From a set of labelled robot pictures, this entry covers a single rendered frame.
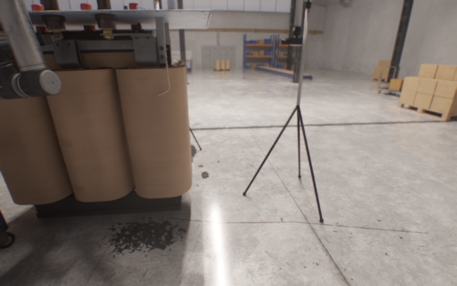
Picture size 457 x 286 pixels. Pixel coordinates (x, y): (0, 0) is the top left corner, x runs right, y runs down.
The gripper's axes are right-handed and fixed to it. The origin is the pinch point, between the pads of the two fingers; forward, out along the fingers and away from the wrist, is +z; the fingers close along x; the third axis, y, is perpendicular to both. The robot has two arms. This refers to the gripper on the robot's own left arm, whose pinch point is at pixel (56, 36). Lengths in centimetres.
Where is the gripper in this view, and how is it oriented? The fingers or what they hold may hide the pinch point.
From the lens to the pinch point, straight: 157.6
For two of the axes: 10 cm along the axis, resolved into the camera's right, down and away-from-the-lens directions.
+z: 2.2, -5.4, 8.1
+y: -0.4, -8.4, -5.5
